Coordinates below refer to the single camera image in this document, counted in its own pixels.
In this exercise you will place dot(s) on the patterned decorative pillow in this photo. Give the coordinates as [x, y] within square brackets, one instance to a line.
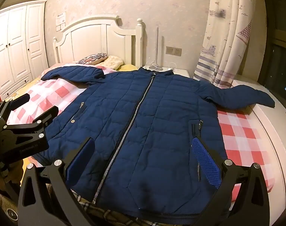
[93, 59]

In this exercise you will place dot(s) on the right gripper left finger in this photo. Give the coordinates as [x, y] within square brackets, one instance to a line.
[46, 197]

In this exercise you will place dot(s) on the white window sill bench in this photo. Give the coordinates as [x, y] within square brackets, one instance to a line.
[271, 125]

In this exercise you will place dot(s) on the red white checkered bed cover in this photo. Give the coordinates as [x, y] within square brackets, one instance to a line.
[49, 96]

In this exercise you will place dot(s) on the white wardrobe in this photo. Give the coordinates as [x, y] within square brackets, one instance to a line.
[22, 45]

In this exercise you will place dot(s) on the white charger with cable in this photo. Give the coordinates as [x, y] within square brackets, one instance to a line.
[172, 65]

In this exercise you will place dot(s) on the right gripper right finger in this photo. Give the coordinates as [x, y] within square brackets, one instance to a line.
[241, 196]

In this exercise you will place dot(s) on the paper notices on wall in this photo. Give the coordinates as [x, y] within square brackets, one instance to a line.
[60, 21]

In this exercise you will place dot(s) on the slim silver desk lamp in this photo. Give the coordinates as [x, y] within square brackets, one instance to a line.
[155, 66]

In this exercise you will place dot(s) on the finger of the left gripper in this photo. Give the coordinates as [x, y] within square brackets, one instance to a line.
[40, 122]
[7, 106]

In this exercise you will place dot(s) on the wall switch socket panel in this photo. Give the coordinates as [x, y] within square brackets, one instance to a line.
[173, 51]

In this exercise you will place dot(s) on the white wooden headboard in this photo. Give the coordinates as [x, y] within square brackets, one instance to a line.
[100, 34]

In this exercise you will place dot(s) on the nautical print curtain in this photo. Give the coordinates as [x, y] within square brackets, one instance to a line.
[225, 41]

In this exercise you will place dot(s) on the hand holding left gripper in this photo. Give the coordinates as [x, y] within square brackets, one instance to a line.
[15, 175]

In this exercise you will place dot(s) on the navy blue puffer jacket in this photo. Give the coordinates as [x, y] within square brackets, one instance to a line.
[143, 134]

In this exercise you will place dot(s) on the white nightstand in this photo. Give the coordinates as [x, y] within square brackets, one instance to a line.
[176, 71]

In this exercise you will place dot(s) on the cream yellow pillow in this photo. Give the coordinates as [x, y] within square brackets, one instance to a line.
[113, 62]

